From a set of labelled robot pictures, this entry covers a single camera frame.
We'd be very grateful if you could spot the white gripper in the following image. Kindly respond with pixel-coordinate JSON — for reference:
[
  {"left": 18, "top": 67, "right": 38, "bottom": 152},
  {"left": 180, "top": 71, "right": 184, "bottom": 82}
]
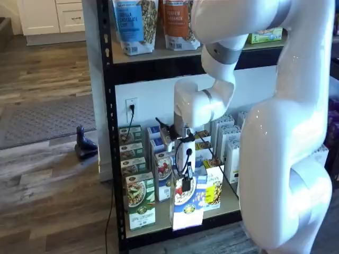
[{"left": 176, "top": 139, "right": 198, "bottom": 192}]

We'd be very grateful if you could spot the blue white Nature's Path box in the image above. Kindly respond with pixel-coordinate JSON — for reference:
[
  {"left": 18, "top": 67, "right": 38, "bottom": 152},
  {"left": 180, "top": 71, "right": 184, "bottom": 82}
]
[
  {"left": 154, "top": 149, "right": 177, "bottom": 203},
  {"left": 146, "top": 125, "right": 164, "bottom": 141},
  {"left": 149, "top": 137, "right": 171, "bottom": 160},
  {"left": 169, "top": 165, "right": 208, "bottom": 232}
]

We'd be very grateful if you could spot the yellow purely elizabeth box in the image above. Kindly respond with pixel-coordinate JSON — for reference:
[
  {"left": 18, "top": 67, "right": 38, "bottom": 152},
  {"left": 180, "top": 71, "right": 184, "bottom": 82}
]
[
  {"left": 195, "top": 156, "right": 222, "bottom": 170},
  {"left": 194, "top": 130, "right": 212, "bottom": 144},
  {"left": 195, "top": 141, "right": 213, "bottom": 158},
  {"left": 203, "top": 164, "right": 226, "bottom": 212}
]

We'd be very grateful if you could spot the green Nature's Path oatmeal box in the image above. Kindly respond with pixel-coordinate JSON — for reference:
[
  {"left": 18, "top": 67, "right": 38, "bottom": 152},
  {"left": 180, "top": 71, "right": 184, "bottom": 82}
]
[
  {"left": 118, "top": 124, "right": 142, "bottom": 146},
  {"left": 125, "top": 171, "right": 156, "bottom": 231},
  {"left": 121, "top": 156, "right": 147, "bottom": 177},
  {"left": 119, "top": 142, "right": 145, "bottom": 161}
]

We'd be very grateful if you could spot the white box black label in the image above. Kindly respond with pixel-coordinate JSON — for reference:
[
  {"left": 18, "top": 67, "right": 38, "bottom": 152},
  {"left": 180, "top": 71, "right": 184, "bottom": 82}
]
[{"left": 225, "top": 140, "right": 243, "bottom": 185}]

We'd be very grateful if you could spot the green Bobo's apple pie box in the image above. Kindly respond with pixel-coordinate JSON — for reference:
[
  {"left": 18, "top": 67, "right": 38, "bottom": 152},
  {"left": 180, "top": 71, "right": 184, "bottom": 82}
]
[{"left": 247, "top": 27, "right": 284, "bottom": 45}]

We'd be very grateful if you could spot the dark figurine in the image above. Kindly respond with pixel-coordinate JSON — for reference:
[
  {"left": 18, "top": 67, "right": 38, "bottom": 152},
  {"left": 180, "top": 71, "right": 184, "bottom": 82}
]
[{"left": 74, "top": 126, "right": 99, "bottom": 161}]

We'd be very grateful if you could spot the black metal shelving rack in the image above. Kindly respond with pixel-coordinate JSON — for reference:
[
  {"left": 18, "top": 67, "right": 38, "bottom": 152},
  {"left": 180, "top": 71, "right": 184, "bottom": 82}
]
[{"left": 95, "top": 0, "right": 290, "bottom": 251}]

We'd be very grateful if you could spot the grey floor mat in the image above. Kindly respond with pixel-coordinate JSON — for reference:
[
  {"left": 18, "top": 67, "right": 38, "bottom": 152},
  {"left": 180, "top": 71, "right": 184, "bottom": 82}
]
[{"left": 0, "top": 93, "right": 97, "bottom": 150}]

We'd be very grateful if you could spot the orange granola bag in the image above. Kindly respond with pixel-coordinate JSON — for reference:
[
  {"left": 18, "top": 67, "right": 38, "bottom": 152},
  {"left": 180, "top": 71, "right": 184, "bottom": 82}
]
[{"left": 162, "top": 0, "right": 203, "bottom": 51}]

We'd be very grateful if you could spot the purple package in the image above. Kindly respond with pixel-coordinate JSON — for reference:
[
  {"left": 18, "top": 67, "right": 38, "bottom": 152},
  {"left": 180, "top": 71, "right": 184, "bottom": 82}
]
[{"left": 324, "top": 98, "right": 339, "bottom": 149}]

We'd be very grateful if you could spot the blue granola bag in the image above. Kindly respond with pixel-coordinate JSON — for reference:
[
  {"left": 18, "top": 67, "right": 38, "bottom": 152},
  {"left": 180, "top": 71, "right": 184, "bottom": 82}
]
[{"left": 112, "top": 0, "right": 160, "bottom": 57}]

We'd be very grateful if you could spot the white cabinet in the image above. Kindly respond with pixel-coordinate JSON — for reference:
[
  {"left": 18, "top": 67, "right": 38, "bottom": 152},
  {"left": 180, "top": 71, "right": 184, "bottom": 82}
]
[{"left": 15, "top": 0, "right": 87, "bottom": 46}]

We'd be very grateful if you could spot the dark wooden step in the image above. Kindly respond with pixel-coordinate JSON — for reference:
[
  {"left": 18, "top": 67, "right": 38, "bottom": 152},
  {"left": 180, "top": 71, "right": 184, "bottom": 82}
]
[{"left": 0, "top": 16, "right": 14, "bottom": 54}]

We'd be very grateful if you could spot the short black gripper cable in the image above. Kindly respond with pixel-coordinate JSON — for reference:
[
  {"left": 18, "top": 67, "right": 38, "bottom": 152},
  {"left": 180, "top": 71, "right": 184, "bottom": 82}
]
[{"left": 175, "top": 135, "right": 194, "bottom": 177}]

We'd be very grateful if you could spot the long black cable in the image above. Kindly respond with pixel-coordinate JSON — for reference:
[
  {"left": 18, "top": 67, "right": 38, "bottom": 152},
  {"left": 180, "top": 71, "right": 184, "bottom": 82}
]
[{"left": 194, "top": 133, "right": 239, "bottom": 198}]

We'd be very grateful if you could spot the black power plug cord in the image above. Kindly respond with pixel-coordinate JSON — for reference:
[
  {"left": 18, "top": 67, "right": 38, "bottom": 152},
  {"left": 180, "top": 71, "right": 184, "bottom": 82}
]
[{"left": 105, "top": 104, "right": 136, "bottom": 254}]

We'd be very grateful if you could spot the white wall outlet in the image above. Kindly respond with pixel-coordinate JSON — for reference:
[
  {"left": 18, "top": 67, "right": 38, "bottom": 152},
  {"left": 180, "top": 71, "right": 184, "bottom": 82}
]
[{"left": 125, "top": 97, "right": 139, "bottom": 123}]

